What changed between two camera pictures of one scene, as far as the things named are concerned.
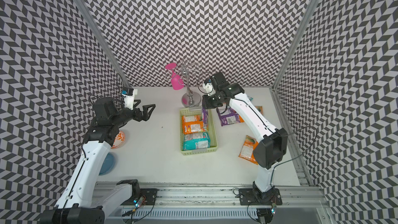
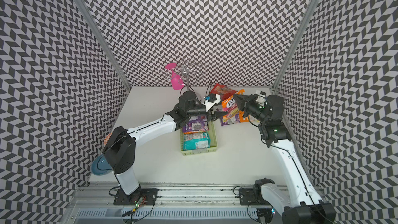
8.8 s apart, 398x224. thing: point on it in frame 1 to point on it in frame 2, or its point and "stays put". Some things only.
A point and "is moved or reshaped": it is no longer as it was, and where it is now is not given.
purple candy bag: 227,115 stays put
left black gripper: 146,115 to 216,115
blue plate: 108,165 stays put
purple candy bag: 205,114 is moved or reshaped
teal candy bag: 196,140 stays put
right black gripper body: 217,92 to 254,109
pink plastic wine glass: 177,82 stays put
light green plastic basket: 212,131 stays put
